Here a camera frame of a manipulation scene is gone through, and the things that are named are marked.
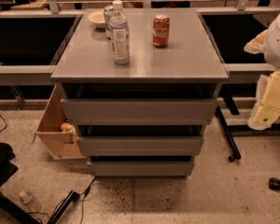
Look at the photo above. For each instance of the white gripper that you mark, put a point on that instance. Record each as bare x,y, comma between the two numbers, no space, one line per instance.
279,44

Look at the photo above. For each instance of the grey bottom drawer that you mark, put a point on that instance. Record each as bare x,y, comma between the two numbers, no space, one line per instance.
142,168

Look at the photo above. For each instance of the grey drawer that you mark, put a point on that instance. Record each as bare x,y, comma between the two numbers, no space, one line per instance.
140,146
139,111
142,168

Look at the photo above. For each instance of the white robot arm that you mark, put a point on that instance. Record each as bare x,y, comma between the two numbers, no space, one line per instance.
272,44

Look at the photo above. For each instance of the grey drawer cabinet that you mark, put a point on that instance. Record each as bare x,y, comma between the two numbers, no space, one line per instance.
189,68

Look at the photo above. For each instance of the grey top drawer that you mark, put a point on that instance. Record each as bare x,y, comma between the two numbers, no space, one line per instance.
139,111

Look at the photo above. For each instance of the grey middle drawer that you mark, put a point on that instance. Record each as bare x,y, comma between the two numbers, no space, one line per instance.
140,146

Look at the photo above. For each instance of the black table leg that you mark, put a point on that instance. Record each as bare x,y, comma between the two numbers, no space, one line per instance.
235,154

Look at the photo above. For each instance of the black caster wheel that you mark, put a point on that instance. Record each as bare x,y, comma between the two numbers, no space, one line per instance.
274,183

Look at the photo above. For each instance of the red cola can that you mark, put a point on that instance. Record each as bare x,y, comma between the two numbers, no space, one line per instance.
161,28

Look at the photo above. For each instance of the clear plastic water bottle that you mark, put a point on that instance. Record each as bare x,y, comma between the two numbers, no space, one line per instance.
119,34

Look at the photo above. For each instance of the white bowl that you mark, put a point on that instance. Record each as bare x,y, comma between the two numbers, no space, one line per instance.
97,18

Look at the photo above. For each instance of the orange fruit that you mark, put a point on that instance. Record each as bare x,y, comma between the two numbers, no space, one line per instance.
64,126

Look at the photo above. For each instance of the cardboard box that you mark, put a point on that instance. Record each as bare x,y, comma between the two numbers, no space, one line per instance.
61,145

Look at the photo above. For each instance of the black power strip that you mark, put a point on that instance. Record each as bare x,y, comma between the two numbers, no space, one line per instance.
62,206

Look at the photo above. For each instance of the plastic bottle on floor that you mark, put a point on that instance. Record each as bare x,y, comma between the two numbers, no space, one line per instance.
29,201

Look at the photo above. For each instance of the black chair base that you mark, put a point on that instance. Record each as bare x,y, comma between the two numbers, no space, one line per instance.
7,170

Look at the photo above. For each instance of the left grey table frame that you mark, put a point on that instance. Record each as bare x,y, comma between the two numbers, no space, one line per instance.
31,44

